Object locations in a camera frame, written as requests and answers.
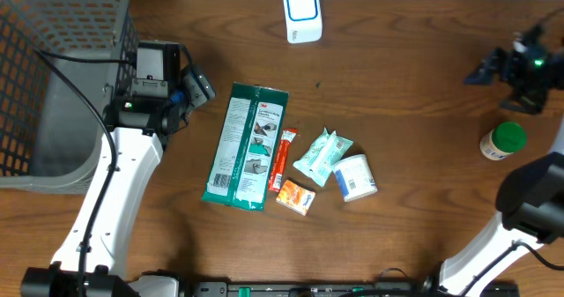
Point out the orange small box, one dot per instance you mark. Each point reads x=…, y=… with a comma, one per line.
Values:
x=296, y=198

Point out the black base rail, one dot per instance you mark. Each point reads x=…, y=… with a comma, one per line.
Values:
x=308, y=289

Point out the white barcode scanner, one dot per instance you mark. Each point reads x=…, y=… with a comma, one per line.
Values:
x=304, y=23

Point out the white tub with blue label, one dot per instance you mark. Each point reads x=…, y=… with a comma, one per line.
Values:
x=354, y=177

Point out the green lid jar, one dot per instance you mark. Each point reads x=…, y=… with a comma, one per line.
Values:
x=502, y=141

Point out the red snack packet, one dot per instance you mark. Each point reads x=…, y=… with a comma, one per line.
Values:
x=274, y=183

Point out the mint green wipes packet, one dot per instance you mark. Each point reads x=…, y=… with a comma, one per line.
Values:
x=318, y=161

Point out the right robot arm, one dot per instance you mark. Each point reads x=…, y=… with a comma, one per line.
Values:
x=529, y=204

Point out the grey plastic mesh basket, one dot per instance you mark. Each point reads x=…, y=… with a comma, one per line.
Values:
x=90, y=42

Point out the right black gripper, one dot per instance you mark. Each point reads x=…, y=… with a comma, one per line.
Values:
x=515, y=58

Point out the white green glove package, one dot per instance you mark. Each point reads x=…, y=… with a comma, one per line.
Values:
x=248, y=140

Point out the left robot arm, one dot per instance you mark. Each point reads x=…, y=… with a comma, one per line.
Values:
x=106, y=150

